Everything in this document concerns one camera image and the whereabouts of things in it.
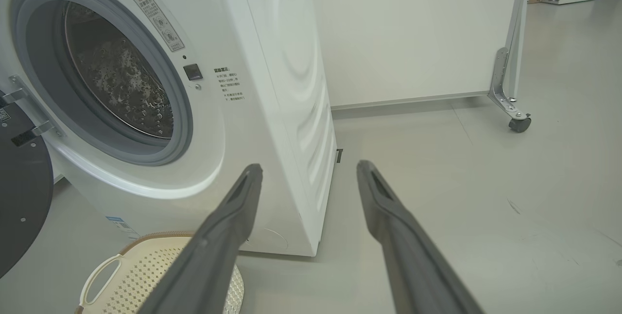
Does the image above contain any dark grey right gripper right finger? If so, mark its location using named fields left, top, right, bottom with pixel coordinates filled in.
left=356, top=160, right=486, bottom=314

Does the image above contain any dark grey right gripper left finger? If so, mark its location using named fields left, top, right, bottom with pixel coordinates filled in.
left=138, top=163, right=263, bottom=314

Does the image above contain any round black glass washer door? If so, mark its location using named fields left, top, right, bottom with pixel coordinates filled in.
left=0, top=89, right=54, bottom=279

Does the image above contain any cream perforated laundry basket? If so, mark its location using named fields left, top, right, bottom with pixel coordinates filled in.
left=75, top=231, right=245, bottom=314

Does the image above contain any white front-load washing machine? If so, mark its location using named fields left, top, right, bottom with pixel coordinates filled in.
left=0, top=0, right=338, bottom=258

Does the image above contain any metal washer door hinge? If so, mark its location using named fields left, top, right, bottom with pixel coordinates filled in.
left=0, top=75, right=64, bottom=147

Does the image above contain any blue energy label sticker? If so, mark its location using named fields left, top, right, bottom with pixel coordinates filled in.
left=105, top=216, right=141, bottom=239

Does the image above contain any black text instruction sticker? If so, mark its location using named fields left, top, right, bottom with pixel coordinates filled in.
left=214, top=66, right=246, bottom=103

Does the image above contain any metal partition leg with caster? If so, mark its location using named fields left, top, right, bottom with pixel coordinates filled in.
left=488, top=0, right=532, bottom=134

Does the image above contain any white partition board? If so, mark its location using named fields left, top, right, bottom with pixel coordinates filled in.
left=306, top=0, right=523, bottom=110

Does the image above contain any grey warning sticker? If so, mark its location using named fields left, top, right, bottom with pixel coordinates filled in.
left=130, top=0, right=185, bottom=52

